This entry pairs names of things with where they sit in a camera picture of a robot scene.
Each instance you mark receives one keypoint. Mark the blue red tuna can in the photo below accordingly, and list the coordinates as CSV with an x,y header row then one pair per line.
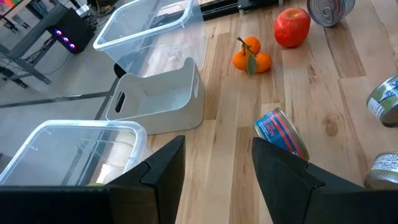
x,y
276,130

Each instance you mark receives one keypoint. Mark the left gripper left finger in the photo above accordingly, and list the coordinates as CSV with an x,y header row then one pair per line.
x,y
155,193

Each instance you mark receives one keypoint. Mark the black metal table frame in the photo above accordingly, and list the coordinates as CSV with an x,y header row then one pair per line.
x,y
224,7

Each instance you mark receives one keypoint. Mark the red apple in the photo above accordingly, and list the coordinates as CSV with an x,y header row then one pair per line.
x,y
292,28

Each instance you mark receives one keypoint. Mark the small grey plastic bin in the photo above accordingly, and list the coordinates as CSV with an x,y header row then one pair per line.
x,y
161,99

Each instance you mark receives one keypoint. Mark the black box with lights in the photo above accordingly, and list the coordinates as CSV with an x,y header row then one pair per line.
x,y
71,28

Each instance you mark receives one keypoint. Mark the tangerine cluster with leaf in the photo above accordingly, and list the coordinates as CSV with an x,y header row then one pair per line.
x,y
242,60

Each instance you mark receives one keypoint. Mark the clear plastic bin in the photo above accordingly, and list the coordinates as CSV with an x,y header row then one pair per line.
x,y
146,31
62,149

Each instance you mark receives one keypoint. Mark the white power strip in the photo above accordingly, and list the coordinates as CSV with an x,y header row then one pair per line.
x,y
82,11

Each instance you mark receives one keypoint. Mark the dark green label can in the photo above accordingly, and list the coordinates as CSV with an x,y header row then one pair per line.
x,y
385,99

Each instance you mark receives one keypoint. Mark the teal label can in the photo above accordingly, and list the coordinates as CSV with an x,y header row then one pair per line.
x,y
329,12

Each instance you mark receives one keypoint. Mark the grey metal desk frame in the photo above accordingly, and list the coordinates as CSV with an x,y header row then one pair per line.
x,y
34,34

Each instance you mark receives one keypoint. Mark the silver can barcode label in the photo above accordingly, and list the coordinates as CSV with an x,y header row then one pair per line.
x,y
384,171

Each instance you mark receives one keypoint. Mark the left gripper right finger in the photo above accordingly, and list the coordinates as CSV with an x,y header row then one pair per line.
x,y
295,193

